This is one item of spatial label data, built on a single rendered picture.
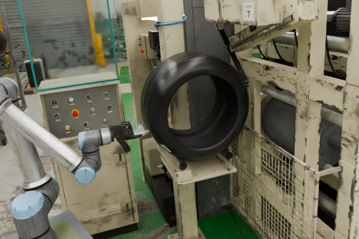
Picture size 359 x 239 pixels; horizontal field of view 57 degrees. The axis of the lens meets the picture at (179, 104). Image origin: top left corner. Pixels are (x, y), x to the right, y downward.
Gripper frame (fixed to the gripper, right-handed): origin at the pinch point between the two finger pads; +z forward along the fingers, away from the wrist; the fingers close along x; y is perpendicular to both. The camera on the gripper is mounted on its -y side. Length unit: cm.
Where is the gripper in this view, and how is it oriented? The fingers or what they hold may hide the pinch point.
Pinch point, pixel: (147, 132)
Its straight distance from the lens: 183.3
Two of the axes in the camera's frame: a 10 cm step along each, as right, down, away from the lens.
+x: -3.1, -2.7, 9.1
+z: 9.5, -1.5, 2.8
